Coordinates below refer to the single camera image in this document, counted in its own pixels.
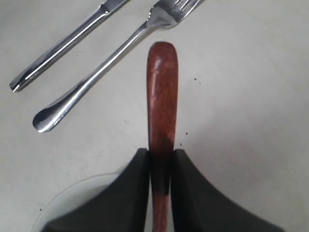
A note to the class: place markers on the silver fork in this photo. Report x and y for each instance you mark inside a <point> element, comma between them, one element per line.
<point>164,14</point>

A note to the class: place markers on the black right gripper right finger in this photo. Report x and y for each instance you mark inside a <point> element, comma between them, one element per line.
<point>197,206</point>

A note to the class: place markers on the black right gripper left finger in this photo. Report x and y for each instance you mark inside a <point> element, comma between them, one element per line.
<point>121,207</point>

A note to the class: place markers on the brown wooden spoon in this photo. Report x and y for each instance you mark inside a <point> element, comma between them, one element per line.
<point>162,94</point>

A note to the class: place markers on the white patterned ceramic bowl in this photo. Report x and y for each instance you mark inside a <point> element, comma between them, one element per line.
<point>73,197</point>

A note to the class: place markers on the silver table knife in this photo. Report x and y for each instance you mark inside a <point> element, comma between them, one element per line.
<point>53,54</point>

